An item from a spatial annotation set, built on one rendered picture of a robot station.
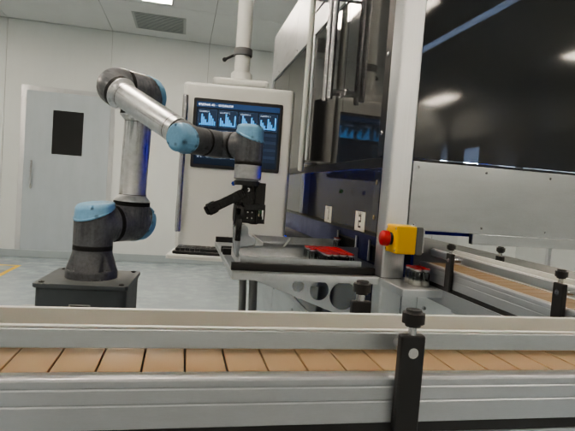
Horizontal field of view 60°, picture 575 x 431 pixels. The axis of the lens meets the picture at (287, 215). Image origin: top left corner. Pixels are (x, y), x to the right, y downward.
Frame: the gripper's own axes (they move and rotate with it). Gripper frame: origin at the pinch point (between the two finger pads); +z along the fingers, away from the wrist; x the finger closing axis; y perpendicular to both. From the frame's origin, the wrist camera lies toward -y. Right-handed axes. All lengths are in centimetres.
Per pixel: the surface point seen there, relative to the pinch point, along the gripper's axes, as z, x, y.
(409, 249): -5.8, -21.5, 41.5
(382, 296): 8.4, -12.4, 39.5
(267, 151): -35, 87, 21
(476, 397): 0, -95, 14
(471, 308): 5, -39, 49
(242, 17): -95, 95, 7
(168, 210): 21, 544, -31
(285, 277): 4.5, -10.9, 12.5
